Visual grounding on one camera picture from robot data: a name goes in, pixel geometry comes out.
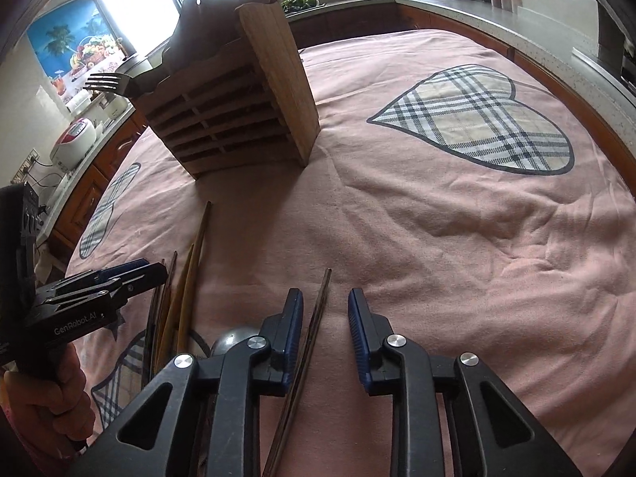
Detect left hand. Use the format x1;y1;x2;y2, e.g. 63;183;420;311
3;343;96;459

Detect metal spoon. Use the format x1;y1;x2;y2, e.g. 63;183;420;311
210;325;259;357

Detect dark thin chopstick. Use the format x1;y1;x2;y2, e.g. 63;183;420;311
141;251;178;388

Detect long brown chopstick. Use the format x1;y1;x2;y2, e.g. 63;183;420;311
177;202;212;354

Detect red white rice cooker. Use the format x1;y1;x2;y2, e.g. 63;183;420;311
50;117;97;173

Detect pink tablecloth with hearts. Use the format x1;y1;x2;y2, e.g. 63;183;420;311
68;30;635;476

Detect black fork in holder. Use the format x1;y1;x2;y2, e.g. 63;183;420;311
84;72;142;99

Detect wooden utensil holder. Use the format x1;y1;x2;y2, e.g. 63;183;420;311
129;0;320;178

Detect tropical fruit poster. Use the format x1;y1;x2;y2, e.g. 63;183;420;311
27;0;125;105

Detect green vegetables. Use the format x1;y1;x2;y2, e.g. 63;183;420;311
281;0;320;14

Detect wall power socket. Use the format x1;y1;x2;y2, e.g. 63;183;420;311
11;149;40;184

